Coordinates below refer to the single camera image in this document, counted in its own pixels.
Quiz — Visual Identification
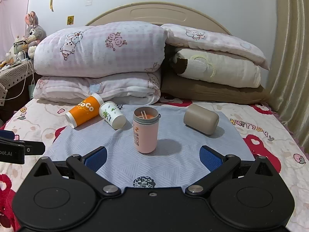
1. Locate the pink cup with grey rim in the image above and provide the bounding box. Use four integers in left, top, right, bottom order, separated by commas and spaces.
133, 107, 161, 154

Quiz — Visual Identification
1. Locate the beige taupe cup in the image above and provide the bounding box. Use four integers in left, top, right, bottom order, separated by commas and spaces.
183, 104, 219, 135

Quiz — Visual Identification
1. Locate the orange coco paper cup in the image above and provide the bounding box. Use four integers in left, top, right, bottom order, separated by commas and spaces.
65, 93, 104, 128

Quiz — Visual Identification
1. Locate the white printed paper cup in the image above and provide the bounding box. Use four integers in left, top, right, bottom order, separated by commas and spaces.
99, 101, 127, 130

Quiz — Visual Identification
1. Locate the grey patterned cloth mat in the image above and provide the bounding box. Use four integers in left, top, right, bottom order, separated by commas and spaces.
45, 105, 254, 189

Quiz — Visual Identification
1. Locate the cluttered bedside table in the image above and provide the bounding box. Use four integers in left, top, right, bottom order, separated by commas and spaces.
1, 61, 35, 98

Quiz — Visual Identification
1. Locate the brown pillow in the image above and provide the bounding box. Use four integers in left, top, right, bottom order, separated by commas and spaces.
161, 74, 269, 105

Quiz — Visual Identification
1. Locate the pink white lower quilt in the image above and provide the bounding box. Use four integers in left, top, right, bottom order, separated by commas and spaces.
33, 71, 161, 105

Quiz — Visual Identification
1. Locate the beige curtain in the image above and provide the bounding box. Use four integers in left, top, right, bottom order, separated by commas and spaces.
267, 0, 308, 151

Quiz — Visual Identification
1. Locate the cream embroidered pillow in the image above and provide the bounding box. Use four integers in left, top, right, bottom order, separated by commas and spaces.
172, 48, 261, 88

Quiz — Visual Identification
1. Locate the pink checked folded quilt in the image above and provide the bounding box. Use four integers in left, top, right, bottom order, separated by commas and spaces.
34, 21, 167, 78

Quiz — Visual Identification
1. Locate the grey bunny plush toy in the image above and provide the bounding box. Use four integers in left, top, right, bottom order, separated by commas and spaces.
24, 11, 47, 48

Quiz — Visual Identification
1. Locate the pink cartoon pillow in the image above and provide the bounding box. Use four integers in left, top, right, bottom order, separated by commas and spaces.
161, 24, 270, 70

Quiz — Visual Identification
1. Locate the beige bed headboard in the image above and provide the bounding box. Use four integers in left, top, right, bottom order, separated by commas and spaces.
87, 2, 230, 35

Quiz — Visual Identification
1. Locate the pink wall cloth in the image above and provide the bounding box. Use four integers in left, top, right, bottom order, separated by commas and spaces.
1, 0, 29, 60

